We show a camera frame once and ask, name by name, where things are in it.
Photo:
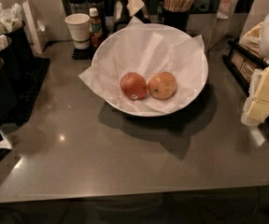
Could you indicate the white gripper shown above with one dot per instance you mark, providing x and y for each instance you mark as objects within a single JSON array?
[{"x": 256, "y": 109}]

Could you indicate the yellow-red apple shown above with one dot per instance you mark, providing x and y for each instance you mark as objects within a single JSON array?
[{"x": 162, "y": 85}]

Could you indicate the white bowl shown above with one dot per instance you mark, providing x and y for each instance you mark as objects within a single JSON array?
[{"x": 184, "y": 87}]

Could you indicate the red apple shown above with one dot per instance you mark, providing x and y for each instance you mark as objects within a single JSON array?
[{"x": 133, "y": 86}]

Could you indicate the black tea bag rack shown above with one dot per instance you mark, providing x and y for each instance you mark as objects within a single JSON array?
[{"x": 242, "y": 63}]

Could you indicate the black cup of wooden stirrers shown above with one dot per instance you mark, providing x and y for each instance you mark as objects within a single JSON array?
[{"x": 176, "y": 13}]

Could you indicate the white paper liner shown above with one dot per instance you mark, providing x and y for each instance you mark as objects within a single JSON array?
[{"x": 147, "y": 53}]

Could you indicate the small brown sauce bottle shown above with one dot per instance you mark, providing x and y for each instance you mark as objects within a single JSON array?
[{"x": 97, "y": 35}]

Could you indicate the black coaster mat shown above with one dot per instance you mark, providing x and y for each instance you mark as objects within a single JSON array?
[{"x": 82, "y": 54}]

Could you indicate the dark shaker right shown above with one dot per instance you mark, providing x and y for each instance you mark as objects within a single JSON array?
[{"x": 100, "y": 5}]

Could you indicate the white paper cup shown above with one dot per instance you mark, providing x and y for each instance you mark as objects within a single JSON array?
[{"x": 79, "y": 27}]

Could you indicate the white napkin dispenser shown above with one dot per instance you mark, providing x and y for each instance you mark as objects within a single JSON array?
[{"x": 37, "y": 33}]

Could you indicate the black rubber mat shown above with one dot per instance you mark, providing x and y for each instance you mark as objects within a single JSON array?
[{"x": 28, "y": 90}]

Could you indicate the black cutlery holder back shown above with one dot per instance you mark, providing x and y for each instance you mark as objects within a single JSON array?
[{"x": 12, "y": 26}]

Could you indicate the black cutlery holder middle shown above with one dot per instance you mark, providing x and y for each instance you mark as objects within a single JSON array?
[{"x": 10, "y": 63}]

